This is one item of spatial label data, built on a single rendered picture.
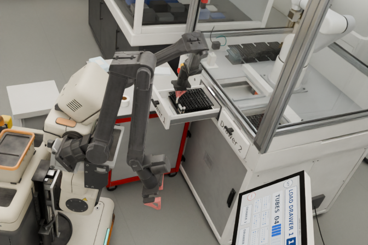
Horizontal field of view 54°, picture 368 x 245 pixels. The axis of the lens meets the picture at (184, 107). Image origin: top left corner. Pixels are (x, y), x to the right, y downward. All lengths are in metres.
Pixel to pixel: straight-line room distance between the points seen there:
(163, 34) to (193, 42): 1.35
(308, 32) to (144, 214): 1.71
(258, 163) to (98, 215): 1.00
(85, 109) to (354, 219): 2.40
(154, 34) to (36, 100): 1.02
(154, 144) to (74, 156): 1.22
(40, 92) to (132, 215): 1.04
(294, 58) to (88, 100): 0.85
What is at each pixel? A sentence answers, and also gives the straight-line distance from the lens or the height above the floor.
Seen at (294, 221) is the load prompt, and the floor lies 1.17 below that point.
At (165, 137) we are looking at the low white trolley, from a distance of 2.48.
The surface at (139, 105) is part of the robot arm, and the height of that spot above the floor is 1.47.
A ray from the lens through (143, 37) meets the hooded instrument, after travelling 2.77.
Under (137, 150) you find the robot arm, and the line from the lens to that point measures 1.25.
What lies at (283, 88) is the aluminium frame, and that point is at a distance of 1.65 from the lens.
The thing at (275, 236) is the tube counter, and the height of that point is 1.11.
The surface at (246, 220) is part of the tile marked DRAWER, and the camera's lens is 1.50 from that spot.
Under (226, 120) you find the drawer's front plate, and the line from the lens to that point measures 2.06.
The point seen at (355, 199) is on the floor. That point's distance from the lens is 3.37.
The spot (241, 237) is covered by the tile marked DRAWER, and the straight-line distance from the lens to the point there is 1.46.
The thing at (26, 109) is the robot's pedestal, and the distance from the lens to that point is 2.25.
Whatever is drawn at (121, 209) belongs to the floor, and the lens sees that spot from 2.67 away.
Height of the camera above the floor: 2.17
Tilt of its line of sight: 38 degrees down
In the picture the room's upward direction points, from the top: 12 degrees clockwise
